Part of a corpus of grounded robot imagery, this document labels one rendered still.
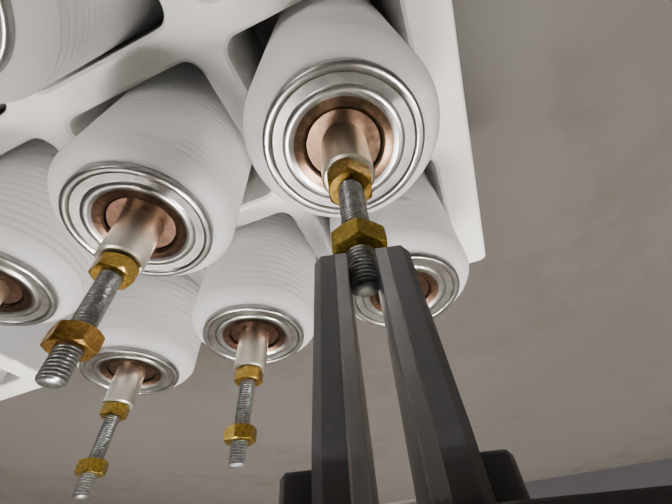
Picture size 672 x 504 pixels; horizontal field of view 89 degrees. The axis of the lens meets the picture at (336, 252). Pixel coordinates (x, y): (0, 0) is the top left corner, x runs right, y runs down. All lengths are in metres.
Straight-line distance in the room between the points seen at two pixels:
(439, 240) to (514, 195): 0.35
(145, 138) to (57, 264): 0.11
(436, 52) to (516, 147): 0.30
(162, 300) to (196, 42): 0.20
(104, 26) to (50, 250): 0.13
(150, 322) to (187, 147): 0.17
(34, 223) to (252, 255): 0.13
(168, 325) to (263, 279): 0.10
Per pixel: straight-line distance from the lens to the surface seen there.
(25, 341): 0.57
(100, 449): 0.32
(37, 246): 0.27
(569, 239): 0.68
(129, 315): 0.32
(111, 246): 0.19
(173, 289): 0.34
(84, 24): 0.21
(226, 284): 0.26
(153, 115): 0.22
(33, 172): 0.31
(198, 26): 0.24
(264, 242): 0.28
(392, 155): 0.17
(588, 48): 0.51
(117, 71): 0.26
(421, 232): 0.22
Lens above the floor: 0.40
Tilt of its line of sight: 47 degrees down
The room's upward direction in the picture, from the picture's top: 175 degrees clockwise
